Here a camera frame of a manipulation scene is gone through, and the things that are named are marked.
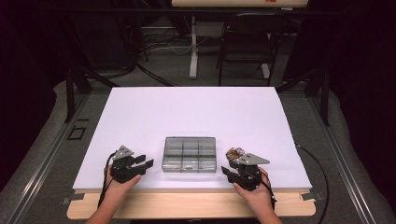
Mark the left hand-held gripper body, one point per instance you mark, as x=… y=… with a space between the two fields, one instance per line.
x=123 y=169

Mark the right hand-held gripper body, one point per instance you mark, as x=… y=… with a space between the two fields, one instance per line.
x=249 y=174

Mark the clear grey compartment box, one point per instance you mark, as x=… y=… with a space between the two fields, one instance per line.
x=189 y=154

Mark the person's left hand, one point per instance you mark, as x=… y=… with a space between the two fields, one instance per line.
x=116 y=188

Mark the person's right hand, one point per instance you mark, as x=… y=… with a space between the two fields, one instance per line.
x=260 y=199

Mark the white desk leg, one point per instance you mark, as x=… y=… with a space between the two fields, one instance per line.
x=193 y=56
x=265 y=71

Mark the black folding chair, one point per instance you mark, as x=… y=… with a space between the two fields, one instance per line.
x=249 y=43

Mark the metal table bracket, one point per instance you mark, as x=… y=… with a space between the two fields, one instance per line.
x=311 y=196
x=73 y=197

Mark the aluminium floor rail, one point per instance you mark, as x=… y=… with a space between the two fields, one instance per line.
x=342 y=161
x=46 y=158

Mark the black metal frame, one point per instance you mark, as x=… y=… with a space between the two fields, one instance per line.
x=70 y=93
x=325 y=99

